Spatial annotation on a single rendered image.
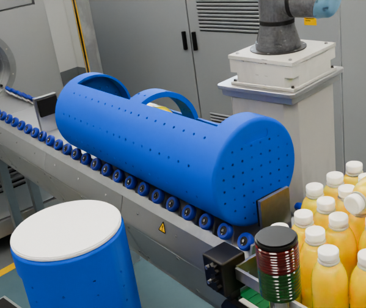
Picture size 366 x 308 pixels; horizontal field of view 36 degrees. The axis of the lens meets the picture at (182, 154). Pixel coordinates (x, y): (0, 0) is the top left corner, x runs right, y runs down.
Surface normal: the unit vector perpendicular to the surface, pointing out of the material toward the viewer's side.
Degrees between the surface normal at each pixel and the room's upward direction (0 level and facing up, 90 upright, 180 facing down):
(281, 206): 90
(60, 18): 90
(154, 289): 0
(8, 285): 0
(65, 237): 0
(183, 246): 70
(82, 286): 90
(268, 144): 90
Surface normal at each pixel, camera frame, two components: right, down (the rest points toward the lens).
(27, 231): -0.14, -0.91
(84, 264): 0.43, 0.30
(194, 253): -0.79, 0.01
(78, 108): -0.73, -0.22
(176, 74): -0.69, 0.37
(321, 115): 0.71, 0.18
